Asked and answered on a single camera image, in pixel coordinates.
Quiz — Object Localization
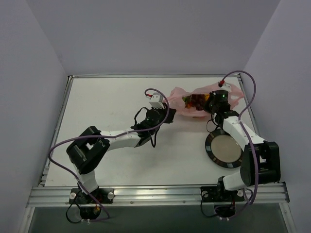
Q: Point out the pink floral plastic bag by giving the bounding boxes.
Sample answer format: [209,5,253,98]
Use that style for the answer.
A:
[167,83,244,117]

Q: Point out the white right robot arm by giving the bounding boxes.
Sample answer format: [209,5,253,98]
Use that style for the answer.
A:
[204,90,281,200]

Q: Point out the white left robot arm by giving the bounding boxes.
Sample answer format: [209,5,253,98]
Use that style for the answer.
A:
[66,105,176,203]

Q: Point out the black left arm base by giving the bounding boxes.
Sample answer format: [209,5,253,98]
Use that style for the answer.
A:
[66,187,115,224]

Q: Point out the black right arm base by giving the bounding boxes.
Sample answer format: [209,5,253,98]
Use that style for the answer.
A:
[200,177,245,219]

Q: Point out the dark red fake grapes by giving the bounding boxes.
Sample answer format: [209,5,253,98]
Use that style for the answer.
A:
[190,94,206,111]

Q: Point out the fake strawberry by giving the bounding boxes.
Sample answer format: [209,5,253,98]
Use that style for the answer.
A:
[182,96,192,109]

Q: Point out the dark rimmed beige plate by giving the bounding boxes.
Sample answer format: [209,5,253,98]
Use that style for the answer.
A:
[205,129,242,169]

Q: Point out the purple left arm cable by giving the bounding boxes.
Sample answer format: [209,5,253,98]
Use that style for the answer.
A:
[48,87,171,223]

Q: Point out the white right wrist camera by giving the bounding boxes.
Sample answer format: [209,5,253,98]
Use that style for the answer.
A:
[218,80,232,92]

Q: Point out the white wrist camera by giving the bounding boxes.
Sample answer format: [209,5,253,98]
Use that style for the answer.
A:
[218,80,232,92]
[149,93,164,109]

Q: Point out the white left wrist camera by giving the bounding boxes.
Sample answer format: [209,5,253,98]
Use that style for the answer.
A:
[149,93,164,109]

